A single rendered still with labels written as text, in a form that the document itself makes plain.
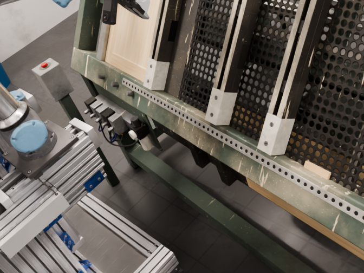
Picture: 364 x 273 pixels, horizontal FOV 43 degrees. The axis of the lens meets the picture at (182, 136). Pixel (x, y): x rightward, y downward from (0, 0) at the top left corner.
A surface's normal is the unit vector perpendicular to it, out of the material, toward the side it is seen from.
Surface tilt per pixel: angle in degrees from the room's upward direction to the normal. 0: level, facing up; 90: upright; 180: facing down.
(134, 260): 0
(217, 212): 0
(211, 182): 0
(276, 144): 90
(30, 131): 97
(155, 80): 90
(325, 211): 53
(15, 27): 90
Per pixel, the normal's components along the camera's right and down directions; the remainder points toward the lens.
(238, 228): -0.29, -0.72
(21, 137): 0.55, 0.52
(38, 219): 0.68, 0.31
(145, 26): -0.77, 0.04
